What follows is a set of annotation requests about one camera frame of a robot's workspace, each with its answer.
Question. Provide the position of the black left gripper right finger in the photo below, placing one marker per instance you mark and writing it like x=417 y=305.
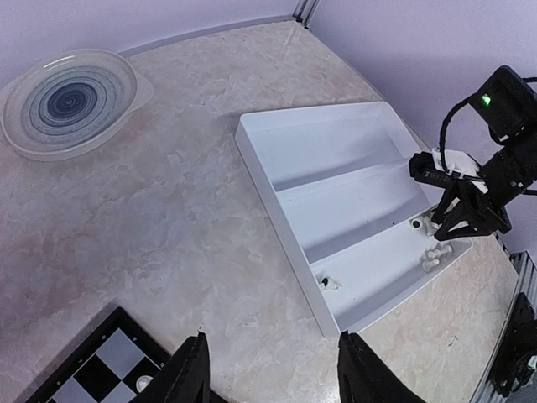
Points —
x=364 y=377

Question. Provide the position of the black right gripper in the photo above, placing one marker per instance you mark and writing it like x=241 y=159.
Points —
x=474 y=205

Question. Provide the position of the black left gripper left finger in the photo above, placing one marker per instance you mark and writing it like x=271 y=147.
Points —
x=186 y=377

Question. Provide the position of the white chess piece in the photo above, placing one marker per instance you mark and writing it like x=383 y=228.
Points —
x=432 y=257
x=327 y=283
x=425 y=225
x=142 y=382

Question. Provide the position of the black and grey chessboard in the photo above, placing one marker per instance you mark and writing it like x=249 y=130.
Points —
x=105 y=367

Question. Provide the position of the white plastic tray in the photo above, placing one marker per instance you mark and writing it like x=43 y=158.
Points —
x=335 y=183

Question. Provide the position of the white chess piece in tray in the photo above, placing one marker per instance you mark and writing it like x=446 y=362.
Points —
x=432 y=257
x=425 y=225
x=327 y=283

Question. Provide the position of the grey swirl ceramic plate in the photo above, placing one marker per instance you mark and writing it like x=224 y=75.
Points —
x=71 y=104

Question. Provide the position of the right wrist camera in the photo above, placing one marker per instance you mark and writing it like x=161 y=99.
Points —
x=426 y=167

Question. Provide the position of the aluminium front rail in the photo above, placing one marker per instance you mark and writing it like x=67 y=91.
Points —
x=526 y=283

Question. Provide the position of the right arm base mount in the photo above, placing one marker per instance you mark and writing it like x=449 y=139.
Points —
x=513 y=366

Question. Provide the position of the right aluminium frame post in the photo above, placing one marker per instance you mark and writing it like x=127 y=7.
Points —
x=304 y=10

